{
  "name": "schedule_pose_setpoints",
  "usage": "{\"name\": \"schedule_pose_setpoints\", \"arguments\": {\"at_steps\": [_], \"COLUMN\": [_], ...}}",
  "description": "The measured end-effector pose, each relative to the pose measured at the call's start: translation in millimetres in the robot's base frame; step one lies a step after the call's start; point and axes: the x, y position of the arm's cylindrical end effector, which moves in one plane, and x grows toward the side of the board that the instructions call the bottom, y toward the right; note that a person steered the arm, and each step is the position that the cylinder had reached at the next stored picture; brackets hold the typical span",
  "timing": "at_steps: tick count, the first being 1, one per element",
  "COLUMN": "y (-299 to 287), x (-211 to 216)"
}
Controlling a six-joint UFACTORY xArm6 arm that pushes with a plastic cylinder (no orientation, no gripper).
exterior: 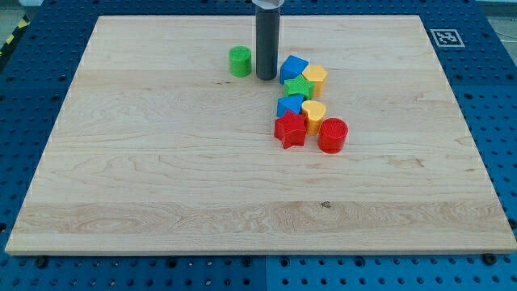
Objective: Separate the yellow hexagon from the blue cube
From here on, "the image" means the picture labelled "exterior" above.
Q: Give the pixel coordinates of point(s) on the blue cube block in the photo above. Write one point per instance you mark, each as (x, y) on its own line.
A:
(291, 68)

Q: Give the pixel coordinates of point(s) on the yellow hexagon block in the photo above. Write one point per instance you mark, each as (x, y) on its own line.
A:
(317, 75)

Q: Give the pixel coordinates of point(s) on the red star block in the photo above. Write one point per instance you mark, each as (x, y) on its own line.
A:
(290, 129)

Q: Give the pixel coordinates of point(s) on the blue triangle block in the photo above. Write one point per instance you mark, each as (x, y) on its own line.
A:
(289, 103)

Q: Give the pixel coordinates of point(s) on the yellow heart block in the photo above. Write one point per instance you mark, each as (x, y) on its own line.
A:
(315, 112)

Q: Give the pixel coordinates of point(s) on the green star block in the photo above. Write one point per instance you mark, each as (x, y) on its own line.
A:
(299, 86)

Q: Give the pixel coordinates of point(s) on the red cylinder block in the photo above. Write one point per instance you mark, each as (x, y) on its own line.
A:
(332, 135)

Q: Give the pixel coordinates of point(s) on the green cylinder block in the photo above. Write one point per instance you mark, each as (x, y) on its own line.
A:
(240, 61)

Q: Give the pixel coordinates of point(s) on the wooden board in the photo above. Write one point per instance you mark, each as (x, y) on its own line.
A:
(159, 150)

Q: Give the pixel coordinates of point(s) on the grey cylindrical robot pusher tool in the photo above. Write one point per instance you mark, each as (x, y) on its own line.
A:
(267, 29)

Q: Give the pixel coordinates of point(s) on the white fiducial marker tag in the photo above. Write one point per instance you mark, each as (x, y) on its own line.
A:
(447, 38)

